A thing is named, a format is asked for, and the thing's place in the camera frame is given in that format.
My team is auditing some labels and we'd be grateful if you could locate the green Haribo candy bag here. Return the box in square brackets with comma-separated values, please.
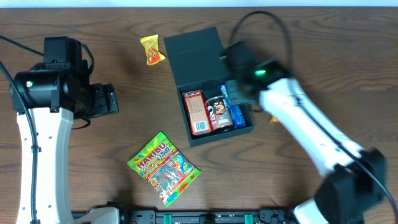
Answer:
[127, 131, 201, 207]

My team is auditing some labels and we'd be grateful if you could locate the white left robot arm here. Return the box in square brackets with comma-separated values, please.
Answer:
[10, 70, 121, 223]

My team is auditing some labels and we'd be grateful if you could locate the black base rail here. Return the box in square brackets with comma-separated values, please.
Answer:
[70, 202, 299, 224]

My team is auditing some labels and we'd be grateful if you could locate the dark snack can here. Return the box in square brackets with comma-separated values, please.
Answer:
[205, 89, 234, 133]

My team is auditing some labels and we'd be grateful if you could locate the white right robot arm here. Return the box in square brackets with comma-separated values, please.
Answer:
[227, 60, 391, 223]

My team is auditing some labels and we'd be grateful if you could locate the red cardboard carton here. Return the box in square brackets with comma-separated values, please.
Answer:
[182, 90, 212, 136]

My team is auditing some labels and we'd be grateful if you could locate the yellow orange snack packet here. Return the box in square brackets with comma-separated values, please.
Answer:
[270, 116, 279, 123]

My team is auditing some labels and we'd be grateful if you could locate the blue cookie pack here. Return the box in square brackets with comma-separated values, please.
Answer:
[218, 85, 246, 129]

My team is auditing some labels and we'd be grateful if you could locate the yellow red snack packet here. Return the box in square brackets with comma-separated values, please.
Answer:
[140, 34, 165, 65]

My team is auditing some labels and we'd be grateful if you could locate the black open gift box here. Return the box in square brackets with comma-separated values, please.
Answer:
[164, 27, 254, 147]

